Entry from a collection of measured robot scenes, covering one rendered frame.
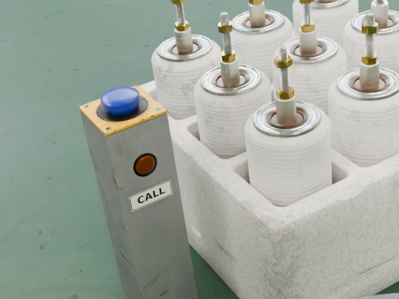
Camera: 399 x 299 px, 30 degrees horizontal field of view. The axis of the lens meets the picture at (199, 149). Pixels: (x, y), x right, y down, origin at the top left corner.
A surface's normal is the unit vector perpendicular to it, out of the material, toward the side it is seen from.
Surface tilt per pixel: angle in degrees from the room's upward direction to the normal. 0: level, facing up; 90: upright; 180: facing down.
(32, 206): 0
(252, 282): 90
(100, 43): 0
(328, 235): 90
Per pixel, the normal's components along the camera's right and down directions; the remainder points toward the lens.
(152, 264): 0.50, 0.43
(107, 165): -0.86, 0.37
